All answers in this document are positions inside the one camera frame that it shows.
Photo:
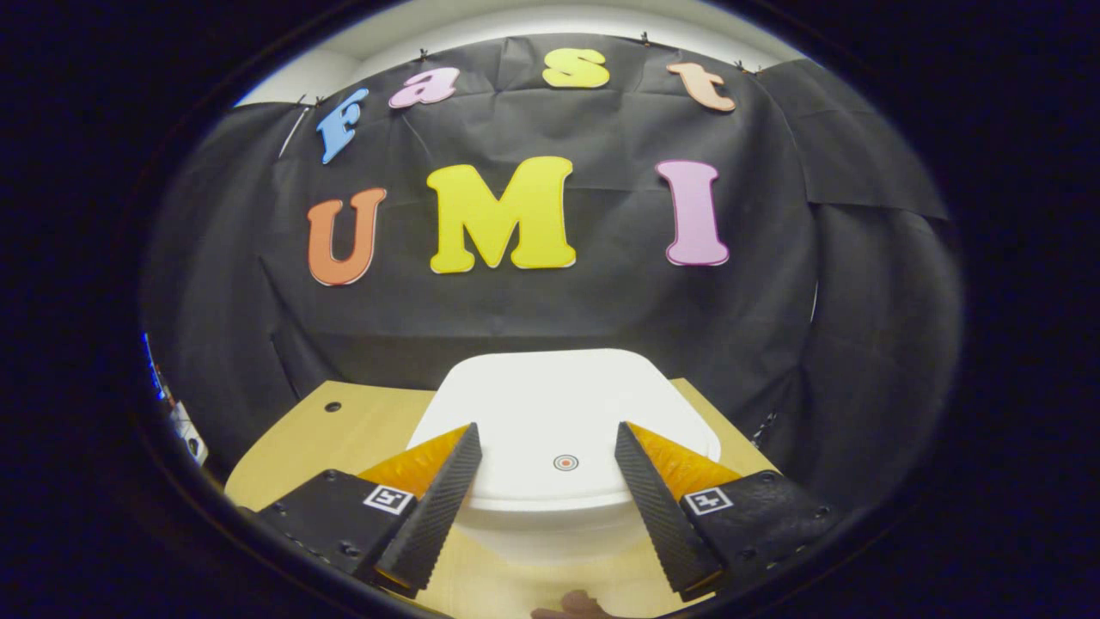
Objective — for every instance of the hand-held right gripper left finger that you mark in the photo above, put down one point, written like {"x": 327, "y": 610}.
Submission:
{"x": 434, "y": 516}

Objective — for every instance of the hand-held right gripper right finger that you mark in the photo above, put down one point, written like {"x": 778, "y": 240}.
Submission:
{"x": 653, "y": 516}

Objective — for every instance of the white desktop garbage bin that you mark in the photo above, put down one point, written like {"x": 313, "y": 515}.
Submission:
{"x": 550, "y": 404}

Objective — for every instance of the wooden desktop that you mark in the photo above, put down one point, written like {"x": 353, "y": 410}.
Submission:
{"x": 344, "y": 438}

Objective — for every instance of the black backdrop cloth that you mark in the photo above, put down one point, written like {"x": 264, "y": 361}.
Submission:
{"x": 773, "y": 327}

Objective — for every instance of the computer monitor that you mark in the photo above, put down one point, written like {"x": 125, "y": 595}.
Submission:
{"x": 155, "y": 374}

